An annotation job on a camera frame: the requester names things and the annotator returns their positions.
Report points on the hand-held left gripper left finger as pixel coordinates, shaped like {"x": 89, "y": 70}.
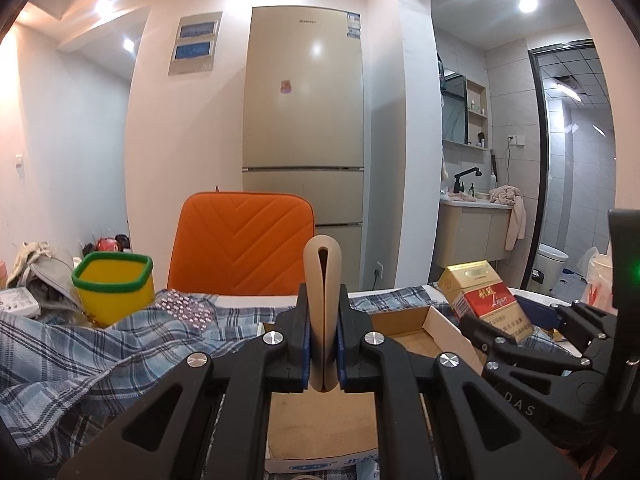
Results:
{"x": 303, "y": 355}

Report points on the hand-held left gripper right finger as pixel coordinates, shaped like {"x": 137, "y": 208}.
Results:
{"x": 341, "y": 355}

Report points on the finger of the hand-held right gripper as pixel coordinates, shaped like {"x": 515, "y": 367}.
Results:
{"x": 575, "y": 317}
{"x": 505, "y": 347}

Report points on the beige soft pad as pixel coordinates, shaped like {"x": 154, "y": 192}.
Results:
{"x": 315, "y": 300}

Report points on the red and gold carton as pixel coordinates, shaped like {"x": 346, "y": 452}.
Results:
{"x": 480, "y": 290}

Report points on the cardboard box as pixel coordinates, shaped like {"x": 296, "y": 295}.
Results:
{"x": 400, "y": 325}

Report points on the white plastic bag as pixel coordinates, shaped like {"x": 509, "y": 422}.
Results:
{"x": 597, "y": 280}

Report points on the white toilet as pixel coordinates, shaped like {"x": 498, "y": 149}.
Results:
{"x": 550, "y": 265}

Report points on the beige vanity cabinet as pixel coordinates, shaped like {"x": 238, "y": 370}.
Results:
{"x": 470, "y": 235}

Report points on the beige towel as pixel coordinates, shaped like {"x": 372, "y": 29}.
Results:
{"x": 515, "y": 215}

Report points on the silver studded sheet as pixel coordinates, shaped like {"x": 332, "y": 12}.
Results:
{"x": 187, "y": 310}

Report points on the orange chair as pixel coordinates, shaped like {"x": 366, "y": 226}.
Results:
{"x": 240, "y": 245}

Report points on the pink cloth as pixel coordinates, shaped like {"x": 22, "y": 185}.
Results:
{"x": 462, "y": 197}

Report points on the black faucet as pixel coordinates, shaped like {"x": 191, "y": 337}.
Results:
{"x": 465, "y": 176}

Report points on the yellow bin with green rim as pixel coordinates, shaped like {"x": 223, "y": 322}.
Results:
{"x": 115, "y": 295}

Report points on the blue plaid cloth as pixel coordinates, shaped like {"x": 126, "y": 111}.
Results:
{"x": 100, "y": 360}

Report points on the beige refrigerator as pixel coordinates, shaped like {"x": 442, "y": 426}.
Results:
{"x": 300, "y": 130}

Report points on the red and black clutter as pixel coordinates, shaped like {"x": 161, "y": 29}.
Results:
{"x": 106, "y": 244}

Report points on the bathroom mirror cabinet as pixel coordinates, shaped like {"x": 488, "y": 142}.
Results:
{"x": 462, "y": 110}

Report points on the pink fridge sticker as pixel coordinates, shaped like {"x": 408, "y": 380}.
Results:
{"x": 286, "y": 86}

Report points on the grey fabric bag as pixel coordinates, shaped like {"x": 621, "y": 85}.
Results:
{"x": 47, "y": 270}

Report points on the ceiling spotlight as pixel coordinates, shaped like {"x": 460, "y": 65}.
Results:
{"x": 527, "y": 4}
{"x": 104, "y": 6}
{"x": 128, "y": 44}

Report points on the fridge energy label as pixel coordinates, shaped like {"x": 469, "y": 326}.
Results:
{"x": 353, "y": 25}

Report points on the low white wall socket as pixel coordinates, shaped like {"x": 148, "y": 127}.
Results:
{"x": 378, "y": 271}

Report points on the black door frame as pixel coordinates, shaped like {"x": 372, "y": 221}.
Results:
{"x": 534, "y": 160}

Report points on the wall electrical panel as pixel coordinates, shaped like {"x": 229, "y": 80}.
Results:
{"x": 195, "y": 42}

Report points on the white wall switch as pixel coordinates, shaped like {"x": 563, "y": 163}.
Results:
{"x": 19, "y": 162}

